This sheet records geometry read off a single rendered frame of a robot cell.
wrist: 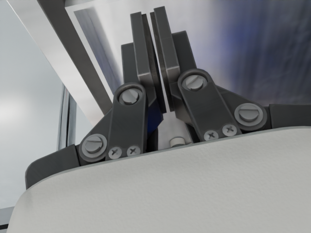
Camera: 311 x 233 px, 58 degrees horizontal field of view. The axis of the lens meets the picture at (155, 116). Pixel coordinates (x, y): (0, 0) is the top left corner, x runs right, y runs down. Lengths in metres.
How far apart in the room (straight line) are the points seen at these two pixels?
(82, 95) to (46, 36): 0.08
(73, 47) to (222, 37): 0.13
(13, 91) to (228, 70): 1.50
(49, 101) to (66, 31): 1.53
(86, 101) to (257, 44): 0.19
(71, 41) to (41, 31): 0.03
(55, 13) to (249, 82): 0.22
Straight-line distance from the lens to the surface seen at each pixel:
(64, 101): 0.88
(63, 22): 0.23
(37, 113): 1.85
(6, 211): 0.75
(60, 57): 0.28
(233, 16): 0.26
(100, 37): 0.25
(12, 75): 1.62
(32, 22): 0.26
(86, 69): 0.26
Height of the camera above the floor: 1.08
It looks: 35 degrees down
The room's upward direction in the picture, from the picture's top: 171 degrees clockwise
